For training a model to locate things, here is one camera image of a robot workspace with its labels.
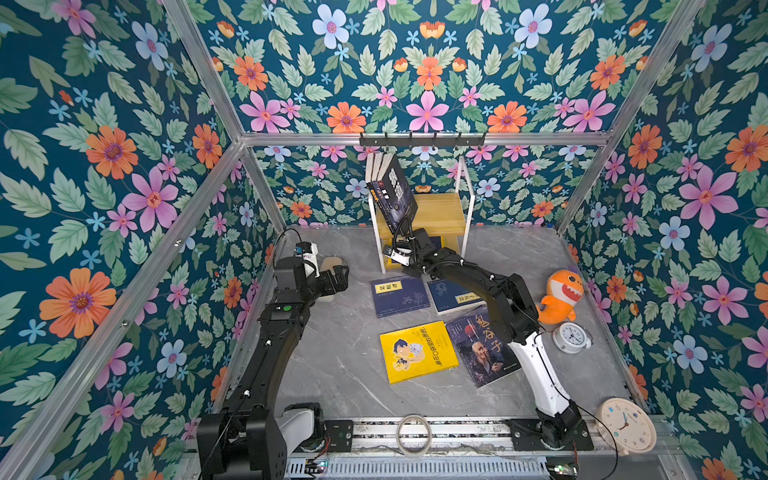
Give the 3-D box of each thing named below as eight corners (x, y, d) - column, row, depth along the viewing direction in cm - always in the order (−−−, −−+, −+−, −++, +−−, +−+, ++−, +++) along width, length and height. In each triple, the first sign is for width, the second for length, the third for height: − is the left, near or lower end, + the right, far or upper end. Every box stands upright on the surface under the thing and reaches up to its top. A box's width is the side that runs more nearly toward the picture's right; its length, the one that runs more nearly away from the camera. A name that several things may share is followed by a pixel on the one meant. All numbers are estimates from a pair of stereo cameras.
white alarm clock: (557, 353, 89) (563, 347, 86) (548, 328, 94) (554, 322, 91) (591, 353, 89) (598, 347, 86) (581, 328, 94) (588, 322, 91)
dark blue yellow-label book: (377, 318, 97) (376, 314, 95) (370, 285, 105) (369, 281, 103) (430, 306, 100) (430, 302, 98) (419, 275, 108) (419, 271, 106)
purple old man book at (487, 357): (477, 387, 83) (479, 385, 81) (447, 327, 94) (447, 324, 92) (521, 368, 86) (523, 366, 84) (486, 312, 97) (487, 309, 96)
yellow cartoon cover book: (389, 385, 84) (389, 383, 82) (379, 337, 93) (379, 334, 91) (458, 367, 87) (459, 365, 85) (442, 322, 96) (443, 319, 94)
